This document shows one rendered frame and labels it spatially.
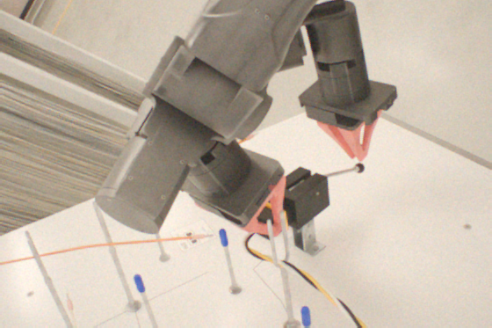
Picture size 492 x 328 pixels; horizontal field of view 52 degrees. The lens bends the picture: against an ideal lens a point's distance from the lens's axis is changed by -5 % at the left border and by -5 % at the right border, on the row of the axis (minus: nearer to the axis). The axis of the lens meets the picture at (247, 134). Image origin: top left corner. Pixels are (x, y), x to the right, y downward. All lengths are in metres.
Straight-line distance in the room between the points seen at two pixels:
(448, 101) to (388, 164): 1.18
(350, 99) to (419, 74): 1.48
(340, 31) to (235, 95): 0.21
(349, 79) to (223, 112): 0.24
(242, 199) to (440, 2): 1.78
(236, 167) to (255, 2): 0.20
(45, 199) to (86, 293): 0.57
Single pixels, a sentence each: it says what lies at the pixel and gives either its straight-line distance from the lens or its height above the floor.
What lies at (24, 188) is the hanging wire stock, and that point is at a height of 1.21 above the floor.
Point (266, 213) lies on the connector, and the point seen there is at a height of 1.17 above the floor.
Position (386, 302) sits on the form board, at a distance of 0.57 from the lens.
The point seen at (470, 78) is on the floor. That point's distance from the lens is 1.94.
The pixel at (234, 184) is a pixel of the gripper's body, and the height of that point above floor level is 1.25.
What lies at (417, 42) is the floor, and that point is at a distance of 2.14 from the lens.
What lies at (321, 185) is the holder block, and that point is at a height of 1.12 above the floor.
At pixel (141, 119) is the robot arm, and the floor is 1.36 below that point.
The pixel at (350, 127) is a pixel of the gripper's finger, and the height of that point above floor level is 1.12.
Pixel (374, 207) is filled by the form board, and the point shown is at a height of 1.00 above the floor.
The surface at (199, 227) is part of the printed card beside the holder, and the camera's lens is 0.70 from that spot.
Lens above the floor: 1.55
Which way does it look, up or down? 36 degrees down
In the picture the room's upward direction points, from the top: 65 degrees counter-clockwise
